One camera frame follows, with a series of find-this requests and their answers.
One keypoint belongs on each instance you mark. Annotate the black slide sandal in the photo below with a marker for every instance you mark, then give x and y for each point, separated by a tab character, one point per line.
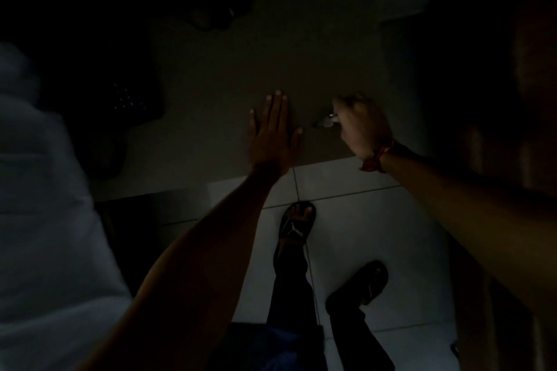
363	281
296	225

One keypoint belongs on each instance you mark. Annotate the person's right forearm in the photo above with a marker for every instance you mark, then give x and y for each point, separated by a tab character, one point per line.
470	214

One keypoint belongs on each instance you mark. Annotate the person's right fingers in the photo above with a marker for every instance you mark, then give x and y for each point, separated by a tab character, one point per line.
341	109

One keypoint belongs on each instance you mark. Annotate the white bedding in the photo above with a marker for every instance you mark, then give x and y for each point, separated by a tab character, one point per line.
48	231

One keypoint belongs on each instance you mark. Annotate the black perforated box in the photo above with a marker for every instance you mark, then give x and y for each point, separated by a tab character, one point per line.
126	99

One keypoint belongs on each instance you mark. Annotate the person's left thumb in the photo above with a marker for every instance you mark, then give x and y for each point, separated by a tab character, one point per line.
296	138

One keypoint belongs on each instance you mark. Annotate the person's left little finger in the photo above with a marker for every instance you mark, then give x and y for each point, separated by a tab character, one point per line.
253	122

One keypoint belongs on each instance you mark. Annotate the brown wooden door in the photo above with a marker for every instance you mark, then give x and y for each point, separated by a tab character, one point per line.
518	101

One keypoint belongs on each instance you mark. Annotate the person's black trousers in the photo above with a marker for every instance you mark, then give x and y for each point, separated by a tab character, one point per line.
296	310

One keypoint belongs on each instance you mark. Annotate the person's left forearm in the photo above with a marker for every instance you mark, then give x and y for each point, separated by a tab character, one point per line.
196	275

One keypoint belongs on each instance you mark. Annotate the grey cabinet door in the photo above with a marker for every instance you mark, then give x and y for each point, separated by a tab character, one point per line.
226	92

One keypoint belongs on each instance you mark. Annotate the person's left hand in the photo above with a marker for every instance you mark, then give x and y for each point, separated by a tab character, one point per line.
272	144

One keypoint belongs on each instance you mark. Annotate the person's right hand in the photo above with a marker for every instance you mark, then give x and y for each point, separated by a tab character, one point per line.
363	129

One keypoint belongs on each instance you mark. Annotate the person's left middle finger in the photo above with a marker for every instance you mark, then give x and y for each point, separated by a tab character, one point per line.
276	106

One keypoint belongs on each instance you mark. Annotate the red wristband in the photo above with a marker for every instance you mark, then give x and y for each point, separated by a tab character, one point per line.
376	158

